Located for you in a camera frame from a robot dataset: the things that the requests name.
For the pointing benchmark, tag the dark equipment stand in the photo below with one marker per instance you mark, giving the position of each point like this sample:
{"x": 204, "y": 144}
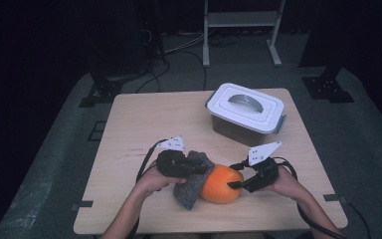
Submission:
{"x": 152, "y": 33}

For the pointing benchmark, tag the orange plush toy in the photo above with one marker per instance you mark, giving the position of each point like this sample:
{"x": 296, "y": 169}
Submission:
{"x": 220, "y": 186}

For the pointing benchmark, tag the black stand base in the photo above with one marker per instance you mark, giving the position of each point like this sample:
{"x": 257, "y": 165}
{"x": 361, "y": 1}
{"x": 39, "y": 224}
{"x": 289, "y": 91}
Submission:
{"x": 326, "y": 88}
{"x": 104, "y": 91}

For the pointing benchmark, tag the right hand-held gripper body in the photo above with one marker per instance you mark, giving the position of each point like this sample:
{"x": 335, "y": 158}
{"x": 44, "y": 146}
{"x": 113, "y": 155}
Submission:
{"x": 265, "y": 172}

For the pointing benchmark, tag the black floor tape marking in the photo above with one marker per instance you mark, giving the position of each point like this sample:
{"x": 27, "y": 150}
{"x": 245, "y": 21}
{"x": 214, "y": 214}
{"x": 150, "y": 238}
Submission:
{"x": 96, "y": 131}

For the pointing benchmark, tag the black tape strip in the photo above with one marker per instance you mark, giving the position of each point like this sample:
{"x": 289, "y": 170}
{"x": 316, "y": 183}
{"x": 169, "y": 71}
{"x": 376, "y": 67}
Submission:
{"x": 331, "y": 197}
{"x": 85, "y": 203}

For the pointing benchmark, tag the grey cloth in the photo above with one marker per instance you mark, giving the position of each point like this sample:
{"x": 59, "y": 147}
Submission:
{"x": 190, "y": 192}

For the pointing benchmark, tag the person's right hand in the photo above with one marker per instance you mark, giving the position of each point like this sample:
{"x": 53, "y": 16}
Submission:
{"x": 288, "y": 184}

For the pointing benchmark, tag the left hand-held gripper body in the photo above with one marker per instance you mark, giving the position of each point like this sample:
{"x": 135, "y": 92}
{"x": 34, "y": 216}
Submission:
{"x": 170, "y": 164}

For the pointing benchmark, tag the person's left hand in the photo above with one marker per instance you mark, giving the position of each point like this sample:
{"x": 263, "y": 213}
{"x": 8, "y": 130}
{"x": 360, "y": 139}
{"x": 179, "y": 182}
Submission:
{"x": 149, "y": 182}

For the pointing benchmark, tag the clear grey storage box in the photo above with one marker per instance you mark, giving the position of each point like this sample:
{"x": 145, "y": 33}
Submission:
{"x": 238, "y": 132}

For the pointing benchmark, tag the white metal table frame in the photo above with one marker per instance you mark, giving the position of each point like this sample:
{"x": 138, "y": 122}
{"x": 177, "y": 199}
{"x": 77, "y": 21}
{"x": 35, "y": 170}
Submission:
{"x": 242, "y": 19}

